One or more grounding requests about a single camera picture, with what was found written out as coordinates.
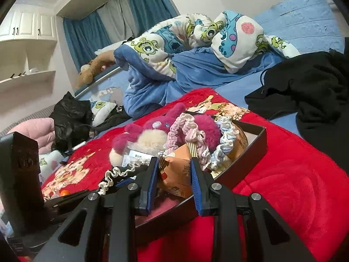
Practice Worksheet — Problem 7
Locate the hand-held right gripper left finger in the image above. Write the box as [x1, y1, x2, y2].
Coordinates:
[34, 157, 159, 262]

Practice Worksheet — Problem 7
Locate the beige plush toy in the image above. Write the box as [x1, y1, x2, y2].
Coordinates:
[109, 129, 170, 167]

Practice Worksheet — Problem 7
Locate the blue white lace scrunchie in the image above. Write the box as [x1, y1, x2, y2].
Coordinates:
[209, 115, 241, 171]

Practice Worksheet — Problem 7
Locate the red printed blanket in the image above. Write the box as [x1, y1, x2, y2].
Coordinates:
[41, 87, 349, 262]

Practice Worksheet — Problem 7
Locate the black plastic bag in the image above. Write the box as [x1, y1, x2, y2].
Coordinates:
[50, 91, 94, 153]

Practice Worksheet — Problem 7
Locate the small dark garment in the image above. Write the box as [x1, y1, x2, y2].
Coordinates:
[94, 106, 131, 134]

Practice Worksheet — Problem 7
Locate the large cartoon print pillow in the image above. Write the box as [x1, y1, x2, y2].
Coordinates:
[38, 150, 62, 183]

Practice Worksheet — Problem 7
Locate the brown plush dog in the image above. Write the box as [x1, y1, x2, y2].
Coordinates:
[76, 50, 116, 89]

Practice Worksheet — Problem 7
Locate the small cartoon print pillow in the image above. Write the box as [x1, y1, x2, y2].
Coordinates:
[91, 101, 118, 127]

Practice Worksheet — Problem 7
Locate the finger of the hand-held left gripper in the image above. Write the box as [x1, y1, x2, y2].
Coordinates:
[45, 190, 90, 213]
[116, 179, 135, 189]

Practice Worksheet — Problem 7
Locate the white pillow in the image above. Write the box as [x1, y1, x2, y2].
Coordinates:
[95, 46, 115, 56]

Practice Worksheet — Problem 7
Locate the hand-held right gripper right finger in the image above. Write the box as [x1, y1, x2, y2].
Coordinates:
[190, 157, 317, 262]

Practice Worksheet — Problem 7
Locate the magenta plush toy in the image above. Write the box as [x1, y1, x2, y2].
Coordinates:
[112, 103, 222, 167]

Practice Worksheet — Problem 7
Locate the pink quilt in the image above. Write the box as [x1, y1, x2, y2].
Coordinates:
[8, 117, 56, 156]

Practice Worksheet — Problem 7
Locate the blue curtain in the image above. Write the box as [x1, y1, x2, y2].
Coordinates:
[63, 11, 112, 66]
[128, 0, 180, 37]

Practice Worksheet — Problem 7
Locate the large black garment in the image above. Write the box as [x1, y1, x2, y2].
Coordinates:
[245, 37, 349, 170]

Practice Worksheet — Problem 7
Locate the pink crochet scrunchie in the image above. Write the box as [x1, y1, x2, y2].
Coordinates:
[166, 113, 205, 156]

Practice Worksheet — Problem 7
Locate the white shelf unit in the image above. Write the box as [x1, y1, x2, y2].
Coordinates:
[0, 39, 58, 93]

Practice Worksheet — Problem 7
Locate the blue bed sheet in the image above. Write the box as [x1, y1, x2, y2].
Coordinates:
[75, 0, 349, 131]

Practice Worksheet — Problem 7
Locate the white wall cabinet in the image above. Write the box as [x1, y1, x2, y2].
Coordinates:
[0, 7, 58, 41]

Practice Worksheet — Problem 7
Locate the cartoon monster print duvet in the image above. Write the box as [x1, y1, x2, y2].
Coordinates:
[114, 10, 300, 116]

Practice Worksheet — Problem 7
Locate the round tin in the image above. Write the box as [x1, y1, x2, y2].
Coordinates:
[122, 149, 159, 167]

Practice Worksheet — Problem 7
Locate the dark cardboard box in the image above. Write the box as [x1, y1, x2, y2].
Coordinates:
[135, 119, 268, 238]

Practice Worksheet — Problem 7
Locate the orange snack packet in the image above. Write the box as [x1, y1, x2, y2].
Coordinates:
[157, 143, 197, 199]
[230, 127, 249, 160]

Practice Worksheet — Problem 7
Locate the grey curtain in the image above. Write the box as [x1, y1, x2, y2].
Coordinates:
[97, 0, 139, 43]

